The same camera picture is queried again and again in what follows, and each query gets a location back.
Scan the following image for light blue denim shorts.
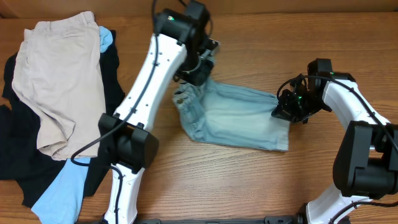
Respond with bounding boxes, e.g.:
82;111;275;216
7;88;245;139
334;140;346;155
172;79;290;151

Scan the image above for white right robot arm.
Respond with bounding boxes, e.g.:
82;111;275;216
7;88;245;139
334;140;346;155
264;58;397;224

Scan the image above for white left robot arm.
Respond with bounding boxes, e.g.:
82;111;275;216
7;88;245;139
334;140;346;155
98;1;218;223

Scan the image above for beige khaki shorts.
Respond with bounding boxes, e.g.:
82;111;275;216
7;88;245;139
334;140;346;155
12;11;106;161

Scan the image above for light blue shirt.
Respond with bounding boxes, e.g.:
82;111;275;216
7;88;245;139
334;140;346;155
30;26;114;224

